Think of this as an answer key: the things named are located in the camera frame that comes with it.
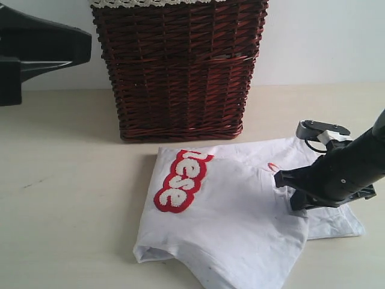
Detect white t-shirt red lettering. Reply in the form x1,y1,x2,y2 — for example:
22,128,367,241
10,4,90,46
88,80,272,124
133,137,365,288

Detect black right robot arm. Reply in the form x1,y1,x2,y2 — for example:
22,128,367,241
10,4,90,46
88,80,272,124
274,114,384,211

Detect beige lace basket liner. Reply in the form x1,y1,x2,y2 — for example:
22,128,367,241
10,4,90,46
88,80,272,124
88,0,212,8

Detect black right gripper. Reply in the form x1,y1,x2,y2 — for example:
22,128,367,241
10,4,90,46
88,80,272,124
274,147,377,211

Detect dark red wicker basket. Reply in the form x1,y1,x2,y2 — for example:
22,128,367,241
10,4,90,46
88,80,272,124
90,0,268,143

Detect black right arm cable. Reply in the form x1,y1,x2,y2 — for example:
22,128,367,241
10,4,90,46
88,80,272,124
303,138,331,155

